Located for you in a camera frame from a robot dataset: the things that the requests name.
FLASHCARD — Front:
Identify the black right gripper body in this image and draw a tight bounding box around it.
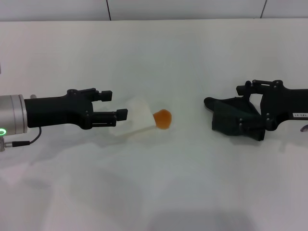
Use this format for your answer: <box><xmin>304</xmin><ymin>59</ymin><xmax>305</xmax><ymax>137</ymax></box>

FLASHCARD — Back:
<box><xmin>260</xmin><ymin>86</ymin><xmax>308</xmax><ymax>131</ymax></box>

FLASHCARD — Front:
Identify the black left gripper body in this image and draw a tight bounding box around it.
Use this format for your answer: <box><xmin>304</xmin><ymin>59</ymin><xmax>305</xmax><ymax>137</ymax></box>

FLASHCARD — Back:
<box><xmin>24</xmin><ymin>88</ymin><xmax>97</xmax><ymax>129</ymax></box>

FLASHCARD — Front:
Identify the dark blue rag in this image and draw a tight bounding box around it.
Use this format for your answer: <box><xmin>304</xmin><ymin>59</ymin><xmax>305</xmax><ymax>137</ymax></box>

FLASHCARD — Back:
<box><xmin>204</xmin><ymin>80</ymin><xmax>266</xmax><ymax>142</ymax></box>

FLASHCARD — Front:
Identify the white paper cup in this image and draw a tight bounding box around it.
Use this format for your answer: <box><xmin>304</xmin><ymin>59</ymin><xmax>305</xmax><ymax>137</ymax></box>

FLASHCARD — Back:
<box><xmin>109</xmin><ymin>95</ymin><xmax>156</xmax><ymax>140</ymax></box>

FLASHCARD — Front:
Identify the brown water stain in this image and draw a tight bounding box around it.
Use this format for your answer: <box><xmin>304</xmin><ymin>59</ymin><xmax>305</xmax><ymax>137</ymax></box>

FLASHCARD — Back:
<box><xmin>153</xmin><ymin>109</ymin><xmax>173</xmax><ymax>130</ymax></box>

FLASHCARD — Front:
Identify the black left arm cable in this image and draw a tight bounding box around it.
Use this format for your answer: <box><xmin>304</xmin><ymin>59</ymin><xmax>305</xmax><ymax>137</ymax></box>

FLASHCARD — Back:
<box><xmin>11</xmin><ymin>126</ymin><xmax>42</xmax><ymax>147</ymax></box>

